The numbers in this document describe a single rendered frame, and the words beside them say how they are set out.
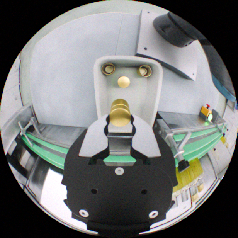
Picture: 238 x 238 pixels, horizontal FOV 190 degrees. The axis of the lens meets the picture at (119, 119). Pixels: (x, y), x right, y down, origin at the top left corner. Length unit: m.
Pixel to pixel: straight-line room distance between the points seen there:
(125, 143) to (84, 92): 0.25
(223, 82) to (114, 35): 0.35
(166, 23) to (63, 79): 0.42
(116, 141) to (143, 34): 0.39
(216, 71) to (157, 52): 0.19
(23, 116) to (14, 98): 2.82
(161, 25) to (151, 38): 0.07
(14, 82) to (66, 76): 3.38
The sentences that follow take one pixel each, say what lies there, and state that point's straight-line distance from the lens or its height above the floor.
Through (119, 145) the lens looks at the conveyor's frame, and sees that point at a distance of 0.29.
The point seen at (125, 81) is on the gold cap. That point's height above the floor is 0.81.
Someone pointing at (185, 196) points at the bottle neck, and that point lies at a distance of 0.38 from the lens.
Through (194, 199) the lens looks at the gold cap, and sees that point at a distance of 0.43.
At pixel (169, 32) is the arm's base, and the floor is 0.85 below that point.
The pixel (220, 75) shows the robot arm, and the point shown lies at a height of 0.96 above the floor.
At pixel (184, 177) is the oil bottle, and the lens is 0.36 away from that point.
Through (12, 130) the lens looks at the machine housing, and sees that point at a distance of 0.71.
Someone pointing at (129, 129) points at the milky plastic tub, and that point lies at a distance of 0.25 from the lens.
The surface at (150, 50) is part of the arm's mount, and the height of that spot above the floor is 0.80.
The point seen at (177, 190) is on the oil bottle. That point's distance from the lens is 0.32.
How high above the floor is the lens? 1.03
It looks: 58 degrees down
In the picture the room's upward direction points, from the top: 178 degrees counter-clockwise
